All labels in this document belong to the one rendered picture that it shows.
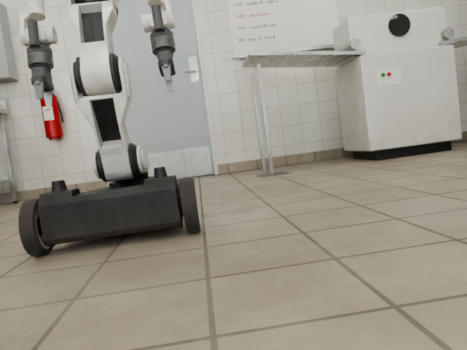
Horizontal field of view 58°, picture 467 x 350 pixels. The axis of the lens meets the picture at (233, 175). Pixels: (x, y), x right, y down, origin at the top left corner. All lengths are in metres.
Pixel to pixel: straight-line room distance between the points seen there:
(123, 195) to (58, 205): 0.21
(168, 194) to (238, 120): 2.90
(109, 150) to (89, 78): 0.27
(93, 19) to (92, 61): 0.20
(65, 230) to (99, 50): 0.64
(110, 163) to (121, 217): 0.30
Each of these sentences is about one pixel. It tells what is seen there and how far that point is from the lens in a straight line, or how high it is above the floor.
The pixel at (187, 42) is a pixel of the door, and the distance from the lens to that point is 4.40.
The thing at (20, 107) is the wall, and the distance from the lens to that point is 4.59.
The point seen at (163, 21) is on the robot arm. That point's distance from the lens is 1.70.
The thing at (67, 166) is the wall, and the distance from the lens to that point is 4.44.
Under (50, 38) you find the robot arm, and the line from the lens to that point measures 1.79.
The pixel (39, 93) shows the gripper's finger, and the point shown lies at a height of 0.56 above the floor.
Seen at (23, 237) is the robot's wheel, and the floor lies 0.08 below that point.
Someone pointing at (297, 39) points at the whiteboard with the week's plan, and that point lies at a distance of 4.48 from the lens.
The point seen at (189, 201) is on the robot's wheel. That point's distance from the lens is 1.41.
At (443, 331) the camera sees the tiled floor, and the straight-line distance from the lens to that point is 0.70.
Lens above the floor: 0.30
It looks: 4 degrees down
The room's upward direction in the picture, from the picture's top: 7 degrees counter-clockwise
